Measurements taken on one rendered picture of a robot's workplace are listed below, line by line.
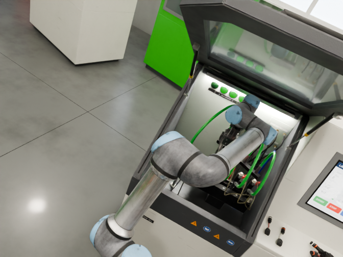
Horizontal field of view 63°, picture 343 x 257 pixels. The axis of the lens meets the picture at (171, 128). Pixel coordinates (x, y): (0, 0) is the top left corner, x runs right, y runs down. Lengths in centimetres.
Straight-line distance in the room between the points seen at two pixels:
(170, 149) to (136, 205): 24
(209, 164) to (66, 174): 195
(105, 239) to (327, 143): 111
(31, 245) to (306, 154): 188
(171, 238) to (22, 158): 162
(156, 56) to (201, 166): 368
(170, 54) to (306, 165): 314
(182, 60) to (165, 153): 336
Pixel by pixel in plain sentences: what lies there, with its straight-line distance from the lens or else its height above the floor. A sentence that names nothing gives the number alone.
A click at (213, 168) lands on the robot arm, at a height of 149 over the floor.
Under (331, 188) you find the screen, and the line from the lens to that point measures 165.
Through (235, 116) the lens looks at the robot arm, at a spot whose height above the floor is 151.
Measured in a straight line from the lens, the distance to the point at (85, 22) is 393.
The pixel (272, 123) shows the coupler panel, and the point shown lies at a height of 133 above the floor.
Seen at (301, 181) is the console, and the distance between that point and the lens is 162.
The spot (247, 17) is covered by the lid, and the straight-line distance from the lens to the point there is 75.
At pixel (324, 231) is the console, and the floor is 105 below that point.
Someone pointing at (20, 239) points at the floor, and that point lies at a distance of 236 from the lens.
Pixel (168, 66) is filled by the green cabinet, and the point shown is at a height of 26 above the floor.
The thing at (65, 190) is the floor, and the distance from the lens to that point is 259.
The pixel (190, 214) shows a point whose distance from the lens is 152.
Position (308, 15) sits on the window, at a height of 153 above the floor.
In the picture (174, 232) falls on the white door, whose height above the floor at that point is 72.
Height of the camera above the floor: 206
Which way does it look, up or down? 36 degrees down
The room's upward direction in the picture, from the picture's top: 23 degrees clockwise
